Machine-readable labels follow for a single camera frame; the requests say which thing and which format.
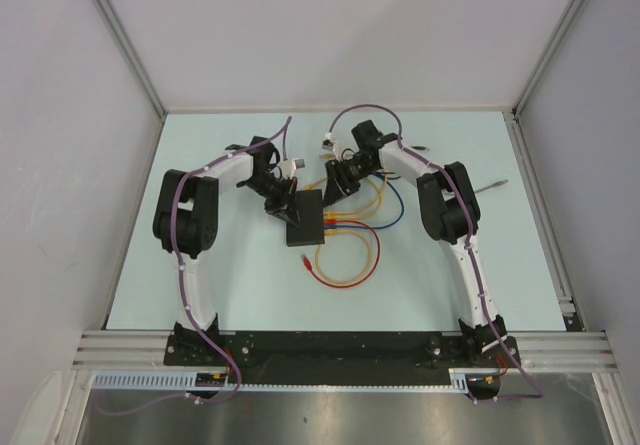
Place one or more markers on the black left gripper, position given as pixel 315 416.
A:
pixel 285 206

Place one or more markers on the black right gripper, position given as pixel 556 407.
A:
pixel 338 183

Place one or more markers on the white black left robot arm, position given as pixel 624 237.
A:
pixel 187 214

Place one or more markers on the aluminium right corner post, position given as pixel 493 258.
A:
pixel 551 48

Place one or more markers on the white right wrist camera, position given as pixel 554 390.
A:
pixel 333 148

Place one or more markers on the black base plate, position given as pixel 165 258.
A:
pixel 341 359

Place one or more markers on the yellow cable long loop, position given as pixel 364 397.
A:
pixel 345 258

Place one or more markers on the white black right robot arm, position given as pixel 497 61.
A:
pixel 449 213

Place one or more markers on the aluminium left corner post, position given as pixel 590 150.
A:
pixel 130 55

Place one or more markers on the black network switch box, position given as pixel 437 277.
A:
pixel 310 229

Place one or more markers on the aluminium corner post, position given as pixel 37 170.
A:
pixel 551 48
pixel 130 55

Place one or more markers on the aluminium front frame rail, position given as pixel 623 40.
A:
pixel 541 352

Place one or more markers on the aluminium right side rail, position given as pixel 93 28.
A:
pixel 569 308

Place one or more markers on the white slotted cable duct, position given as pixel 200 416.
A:
pixel 191 381

